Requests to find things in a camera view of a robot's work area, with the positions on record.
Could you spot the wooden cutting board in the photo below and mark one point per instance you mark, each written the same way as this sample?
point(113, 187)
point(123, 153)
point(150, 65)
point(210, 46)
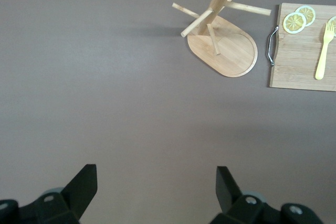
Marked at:
point(294, 72)

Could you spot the brown table mat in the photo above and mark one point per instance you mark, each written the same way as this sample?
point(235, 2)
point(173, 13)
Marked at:
point(105, 90)

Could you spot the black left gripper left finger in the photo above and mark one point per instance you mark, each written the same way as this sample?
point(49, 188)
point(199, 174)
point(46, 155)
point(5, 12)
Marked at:
point(52, 208)

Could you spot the yellow plastic fork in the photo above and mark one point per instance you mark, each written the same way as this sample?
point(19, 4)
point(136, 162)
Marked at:
point(322, 58)

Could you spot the wooden mug tree rack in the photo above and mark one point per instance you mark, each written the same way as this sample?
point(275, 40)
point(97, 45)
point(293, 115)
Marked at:
point(231, 51)

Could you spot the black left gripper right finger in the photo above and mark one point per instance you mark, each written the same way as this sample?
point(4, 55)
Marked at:
point(249, 211)

